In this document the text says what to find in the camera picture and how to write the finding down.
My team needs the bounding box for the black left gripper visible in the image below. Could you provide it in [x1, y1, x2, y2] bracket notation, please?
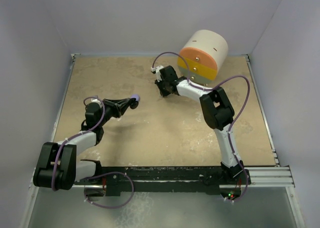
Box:
[97, 98, 130, 127]

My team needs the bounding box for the purple round earbud charging case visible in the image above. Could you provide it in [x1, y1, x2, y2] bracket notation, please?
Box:
[131, 94, 140, 102]

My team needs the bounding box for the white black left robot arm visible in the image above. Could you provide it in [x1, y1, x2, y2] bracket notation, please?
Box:
[33, 95, 140, 191]

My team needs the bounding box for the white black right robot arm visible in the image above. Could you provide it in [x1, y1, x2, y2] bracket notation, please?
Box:
[151, 66, 243, 184]

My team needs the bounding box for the cylindrical three-drawer storage box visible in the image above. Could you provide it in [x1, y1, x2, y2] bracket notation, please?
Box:
[177, 29, 229, 85]

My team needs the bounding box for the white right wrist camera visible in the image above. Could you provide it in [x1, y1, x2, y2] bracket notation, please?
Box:
[150, 65, 164, 82]

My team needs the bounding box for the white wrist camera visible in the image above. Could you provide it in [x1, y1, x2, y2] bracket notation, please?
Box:
[91, 96, 103, 106]
[150, 65, 164, 82]

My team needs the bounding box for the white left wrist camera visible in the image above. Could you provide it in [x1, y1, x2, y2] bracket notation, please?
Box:
[91, 96, 103, 106]

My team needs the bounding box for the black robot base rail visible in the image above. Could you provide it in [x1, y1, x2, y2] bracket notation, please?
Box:
[75, 166, 251, 197]

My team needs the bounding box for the aluminium table frame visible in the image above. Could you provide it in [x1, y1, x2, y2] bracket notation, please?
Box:
[29, 55, 296, 228]

